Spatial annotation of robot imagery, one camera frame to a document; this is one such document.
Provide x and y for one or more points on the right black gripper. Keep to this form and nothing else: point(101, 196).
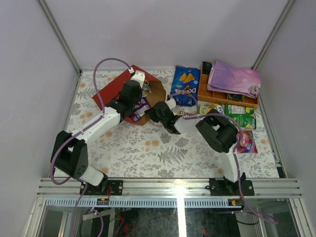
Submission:
point(150, 112)

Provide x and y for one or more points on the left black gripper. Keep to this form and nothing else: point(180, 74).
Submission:
point(136, 98)

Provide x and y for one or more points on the red paper bag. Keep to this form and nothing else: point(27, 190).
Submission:
point(120, 88)

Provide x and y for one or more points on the small yellow snack packet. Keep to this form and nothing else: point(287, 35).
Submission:
point(186, 114)

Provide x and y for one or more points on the blue Doritos chip bag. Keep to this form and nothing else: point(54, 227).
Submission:
point(185, 86)

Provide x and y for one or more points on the green Fox's candy bag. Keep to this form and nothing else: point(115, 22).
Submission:
point(206, 108)

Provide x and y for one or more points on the green snack bag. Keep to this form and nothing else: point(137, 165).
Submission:
point(244, 116)

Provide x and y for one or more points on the purple Fox's candy bag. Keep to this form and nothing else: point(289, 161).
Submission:
point(246, 142)

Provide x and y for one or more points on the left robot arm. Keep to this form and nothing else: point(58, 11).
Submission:
point(70, 152)

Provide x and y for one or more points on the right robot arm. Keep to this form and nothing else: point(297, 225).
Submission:
point(220, 132)

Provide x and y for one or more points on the colourful snack in bag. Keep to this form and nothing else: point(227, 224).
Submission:
point(146, 90)

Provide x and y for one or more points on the floral table mat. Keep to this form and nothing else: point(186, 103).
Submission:
point(128, 150)

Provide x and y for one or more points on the black item in tray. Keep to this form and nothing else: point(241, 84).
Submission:
point(206, 67)

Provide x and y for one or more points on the purple folded cloth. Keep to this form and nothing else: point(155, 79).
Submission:
point(235, 80)

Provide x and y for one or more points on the dark green tray packet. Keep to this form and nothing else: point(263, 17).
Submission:
point(235, 97)

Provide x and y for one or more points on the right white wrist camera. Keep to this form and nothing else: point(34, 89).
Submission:
point(171, 103)

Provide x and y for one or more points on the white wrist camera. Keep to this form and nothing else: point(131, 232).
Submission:
point(137, 76)
point(171, 103)

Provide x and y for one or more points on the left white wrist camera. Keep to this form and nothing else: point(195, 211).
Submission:
point(137, 76)

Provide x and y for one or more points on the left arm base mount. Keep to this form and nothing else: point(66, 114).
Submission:
point(106, 186)

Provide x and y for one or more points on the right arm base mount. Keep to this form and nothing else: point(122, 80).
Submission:
point(223, 187)

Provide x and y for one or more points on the aluminium front rail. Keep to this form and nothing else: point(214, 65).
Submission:
point(142, 192)

